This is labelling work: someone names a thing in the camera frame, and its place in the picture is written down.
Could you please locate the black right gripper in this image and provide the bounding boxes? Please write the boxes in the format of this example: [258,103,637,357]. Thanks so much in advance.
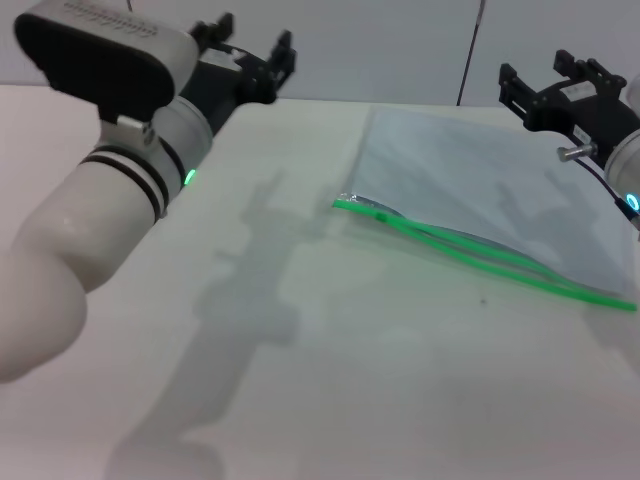
[497,48,640,167]

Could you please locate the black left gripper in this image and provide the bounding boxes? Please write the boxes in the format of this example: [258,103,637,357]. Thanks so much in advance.
[177,12,299,137]

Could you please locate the clear green-zipper document bag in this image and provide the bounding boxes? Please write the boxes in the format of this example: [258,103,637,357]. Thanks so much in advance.
[332,107,639,313]

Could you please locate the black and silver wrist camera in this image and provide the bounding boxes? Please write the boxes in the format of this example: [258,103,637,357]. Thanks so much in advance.
[13,0,202,124]

